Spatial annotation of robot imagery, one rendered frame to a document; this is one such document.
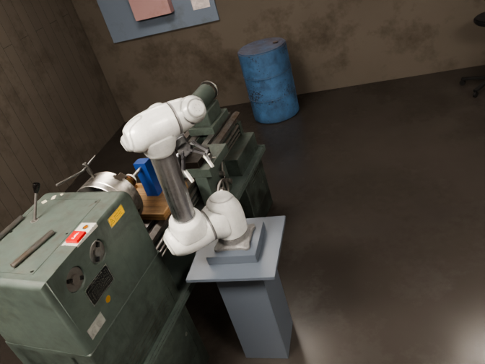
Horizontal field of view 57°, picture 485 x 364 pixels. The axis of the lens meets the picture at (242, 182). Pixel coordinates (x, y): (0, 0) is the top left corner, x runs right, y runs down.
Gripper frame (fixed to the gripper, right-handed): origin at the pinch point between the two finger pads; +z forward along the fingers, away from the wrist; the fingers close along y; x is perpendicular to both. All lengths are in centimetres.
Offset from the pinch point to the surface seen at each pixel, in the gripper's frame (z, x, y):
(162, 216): 5.8, 3.0, -34.5
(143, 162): -24.7, 14.0, -31.1
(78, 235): -5, -64, -30
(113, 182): -20.4, -20.4, -31.5
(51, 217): -20, -50, -47
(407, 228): 110, 113, 53
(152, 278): 28, -26, -42
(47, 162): -120, 186, -220
